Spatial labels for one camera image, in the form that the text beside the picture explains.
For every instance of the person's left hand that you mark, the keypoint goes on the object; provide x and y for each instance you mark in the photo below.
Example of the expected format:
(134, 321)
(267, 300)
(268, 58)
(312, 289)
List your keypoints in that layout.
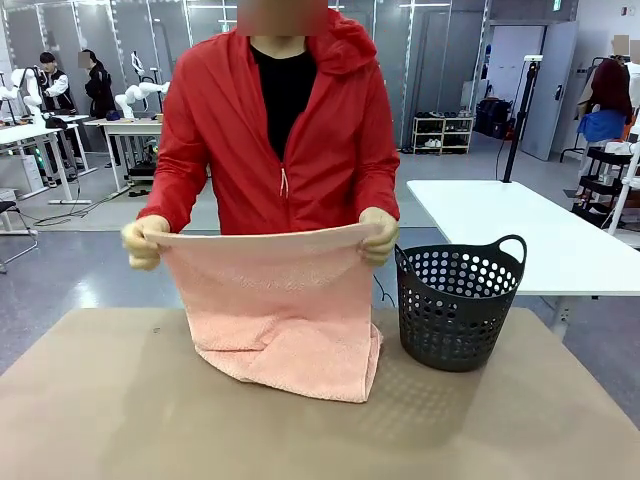
(387, 237)

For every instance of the person's right hand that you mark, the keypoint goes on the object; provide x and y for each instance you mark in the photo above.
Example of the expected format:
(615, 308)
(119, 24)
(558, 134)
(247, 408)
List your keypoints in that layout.
(140, 245)

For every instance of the pink terry towel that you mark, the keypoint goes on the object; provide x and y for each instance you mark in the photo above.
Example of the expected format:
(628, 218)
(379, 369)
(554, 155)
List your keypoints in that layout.
(280, 320)

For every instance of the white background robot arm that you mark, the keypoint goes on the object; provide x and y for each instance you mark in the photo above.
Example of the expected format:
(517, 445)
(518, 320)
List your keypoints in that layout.
(137, 92)
(30, 87)

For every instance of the person's right forearm red sleeve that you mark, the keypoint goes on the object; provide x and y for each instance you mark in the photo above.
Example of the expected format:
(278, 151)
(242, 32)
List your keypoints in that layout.
(167, 192)

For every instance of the person's left forearm red sleeve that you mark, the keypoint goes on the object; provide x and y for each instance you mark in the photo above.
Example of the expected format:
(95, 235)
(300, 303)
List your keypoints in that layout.
(377, 185)

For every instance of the black perforated plastic basket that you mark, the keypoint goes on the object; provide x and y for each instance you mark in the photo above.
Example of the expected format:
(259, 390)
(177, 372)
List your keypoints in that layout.
(455, 325)

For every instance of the white shoe rack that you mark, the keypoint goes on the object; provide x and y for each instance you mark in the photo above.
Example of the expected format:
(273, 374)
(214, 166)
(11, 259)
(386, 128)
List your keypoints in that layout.
(442, 132)

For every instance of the white background desk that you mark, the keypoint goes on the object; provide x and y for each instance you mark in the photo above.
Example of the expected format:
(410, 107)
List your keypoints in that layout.
(35, 132)
(125, 127)

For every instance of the black metal chair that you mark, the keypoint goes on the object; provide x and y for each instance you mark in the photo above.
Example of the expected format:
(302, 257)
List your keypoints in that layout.
(15, 235)

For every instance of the white rectangular table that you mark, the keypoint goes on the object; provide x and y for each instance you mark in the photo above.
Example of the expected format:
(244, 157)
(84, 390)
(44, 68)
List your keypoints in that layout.
(525, 230)

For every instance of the person in red hooded jacket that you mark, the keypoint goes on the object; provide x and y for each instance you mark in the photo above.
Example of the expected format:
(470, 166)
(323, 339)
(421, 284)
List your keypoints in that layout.
(240, 125)

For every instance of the black suitcase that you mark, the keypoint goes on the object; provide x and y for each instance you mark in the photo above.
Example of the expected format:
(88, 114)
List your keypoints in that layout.
(492, 117)

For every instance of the person in black clothes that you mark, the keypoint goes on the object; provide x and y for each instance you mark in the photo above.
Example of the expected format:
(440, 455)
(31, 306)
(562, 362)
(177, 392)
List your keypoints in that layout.
(100, 85)

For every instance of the black pole stand white top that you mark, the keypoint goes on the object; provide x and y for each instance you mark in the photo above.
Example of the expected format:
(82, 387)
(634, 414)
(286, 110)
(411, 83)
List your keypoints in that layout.
(520, 115)

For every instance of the person in black white jacket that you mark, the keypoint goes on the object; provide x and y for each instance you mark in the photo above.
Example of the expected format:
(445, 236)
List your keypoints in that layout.
(55, 82)

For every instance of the gray open door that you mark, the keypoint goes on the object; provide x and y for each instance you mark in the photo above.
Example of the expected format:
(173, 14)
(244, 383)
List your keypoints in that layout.
(547, 90)

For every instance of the black utility cart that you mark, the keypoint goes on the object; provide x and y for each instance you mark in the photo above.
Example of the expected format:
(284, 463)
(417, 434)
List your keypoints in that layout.
(602, 180)

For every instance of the person in maroon top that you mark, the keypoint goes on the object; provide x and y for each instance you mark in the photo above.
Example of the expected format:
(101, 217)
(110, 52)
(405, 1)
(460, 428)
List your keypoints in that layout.
(610, 90)

